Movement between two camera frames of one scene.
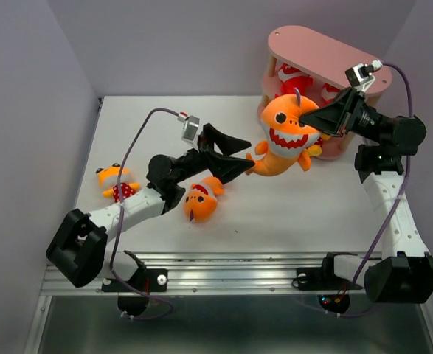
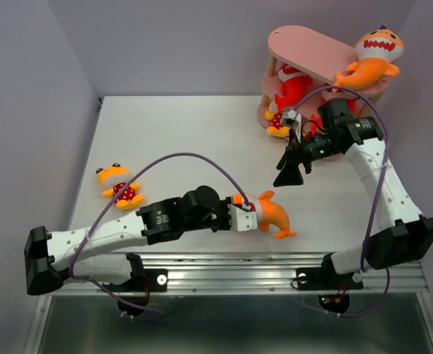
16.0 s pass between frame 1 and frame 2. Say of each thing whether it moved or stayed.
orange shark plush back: moved
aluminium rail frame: stayed
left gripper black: moved
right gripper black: moved
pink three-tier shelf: stayed
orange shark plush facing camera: moved
